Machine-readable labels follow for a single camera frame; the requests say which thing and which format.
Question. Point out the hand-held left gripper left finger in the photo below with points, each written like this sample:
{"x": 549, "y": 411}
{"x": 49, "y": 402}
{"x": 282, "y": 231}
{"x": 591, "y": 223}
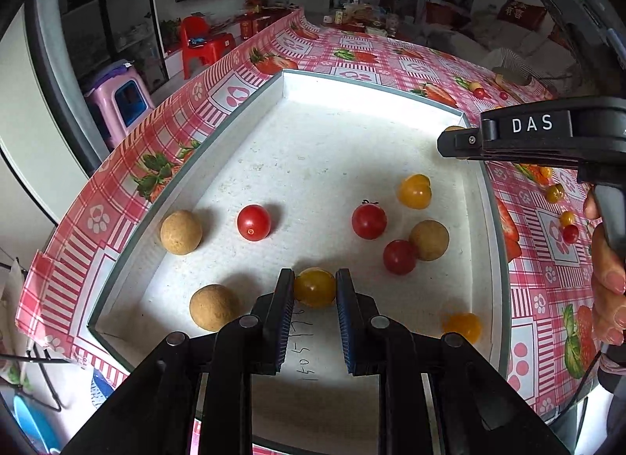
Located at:
{"x": 286, "y": 318}

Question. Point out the person's right hand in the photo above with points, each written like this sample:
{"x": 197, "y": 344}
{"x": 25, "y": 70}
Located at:
{"x": 609, "y": 288}

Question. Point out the white sofa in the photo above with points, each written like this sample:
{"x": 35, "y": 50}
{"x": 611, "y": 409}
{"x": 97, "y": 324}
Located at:
{"x": 469, "y": 44}

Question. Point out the purple plastic stool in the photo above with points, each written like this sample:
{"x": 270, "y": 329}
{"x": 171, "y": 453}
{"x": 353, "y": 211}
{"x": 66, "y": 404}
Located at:
{"x": 120, "y": 98}

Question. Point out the red gift boxes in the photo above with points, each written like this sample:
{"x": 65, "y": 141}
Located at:
{"x": 254, "y": 24}

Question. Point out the blue plastic object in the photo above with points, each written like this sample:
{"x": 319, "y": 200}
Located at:
{"x": 34, "y": 425}

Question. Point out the white shallow box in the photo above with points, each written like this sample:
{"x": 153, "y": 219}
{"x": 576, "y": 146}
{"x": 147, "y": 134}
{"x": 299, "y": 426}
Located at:
{"x": 318, "y": 152}

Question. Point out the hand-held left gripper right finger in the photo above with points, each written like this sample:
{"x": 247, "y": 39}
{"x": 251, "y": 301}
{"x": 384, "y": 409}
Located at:
{"x": 345, "y": 323}

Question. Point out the cluttered low table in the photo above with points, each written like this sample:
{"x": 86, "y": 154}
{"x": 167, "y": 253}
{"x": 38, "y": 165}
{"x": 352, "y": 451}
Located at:
{"x": 364, "y": 19}

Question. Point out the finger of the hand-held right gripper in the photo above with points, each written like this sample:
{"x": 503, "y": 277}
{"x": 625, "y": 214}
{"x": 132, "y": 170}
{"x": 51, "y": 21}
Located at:
{"x": 459, "y": 142}

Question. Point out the person's right forearm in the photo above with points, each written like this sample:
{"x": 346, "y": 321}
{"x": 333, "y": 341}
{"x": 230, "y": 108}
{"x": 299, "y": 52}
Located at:
{"x": 614, "y": 372}

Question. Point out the red cushion with characters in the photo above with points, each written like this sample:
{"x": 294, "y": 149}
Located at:
{"x": 521, "y": 12}

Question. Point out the red cherry tomato with stem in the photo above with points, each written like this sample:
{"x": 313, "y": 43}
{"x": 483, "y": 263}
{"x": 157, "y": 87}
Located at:
{"x": 369, "y": 221}

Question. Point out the red plastic chair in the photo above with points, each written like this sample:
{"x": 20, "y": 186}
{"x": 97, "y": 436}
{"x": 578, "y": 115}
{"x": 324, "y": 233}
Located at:
{"x": 200, "y": 44}

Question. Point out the white shelf cabinet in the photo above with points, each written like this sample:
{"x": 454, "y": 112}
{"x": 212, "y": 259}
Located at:
{"x": 122, "y": 0}

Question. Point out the dark yellow cherry tomato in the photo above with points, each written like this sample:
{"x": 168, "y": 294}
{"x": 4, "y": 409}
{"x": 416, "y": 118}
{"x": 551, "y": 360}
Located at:
{"x": 555, "y": 192}

